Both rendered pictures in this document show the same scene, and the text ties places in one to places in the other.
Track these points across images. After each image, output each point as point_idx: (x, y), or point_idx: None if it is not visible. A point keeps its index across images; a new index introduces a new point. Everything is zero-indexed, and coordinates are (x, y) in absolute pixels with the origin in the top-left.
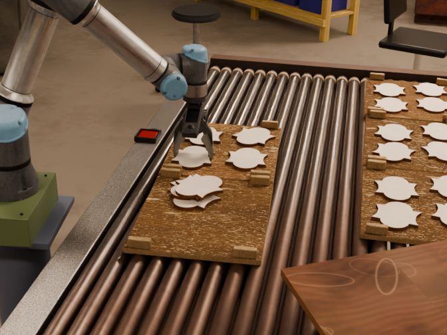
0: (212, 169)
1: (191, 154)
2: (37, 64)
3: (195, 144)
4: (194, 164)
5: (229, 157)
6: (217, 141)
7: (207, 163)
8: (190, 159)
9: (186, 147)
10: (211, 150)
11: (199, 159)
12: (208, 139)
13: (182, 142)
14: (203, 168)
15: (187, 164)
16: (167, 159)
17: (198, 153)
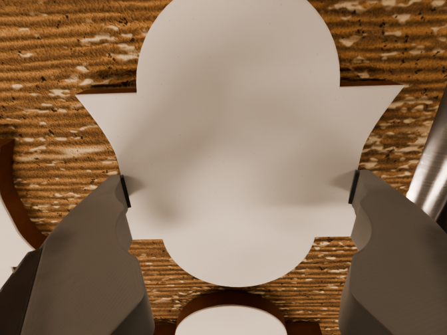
0: (60, 43)
1: (255, 193)
2: None
3: (250, 302)
4: (198, 40)
5: (38, 218)
6: (157, 333)
7: (106, 92)
8: (247, 117)
9: (295, 282)
10: (75, 207)
11: (177, 130)
12: (38, 303)
13: (318, 313)
14: (128, 41)
15: (262, 26)
16: (413, 130)
17: (210, 216)
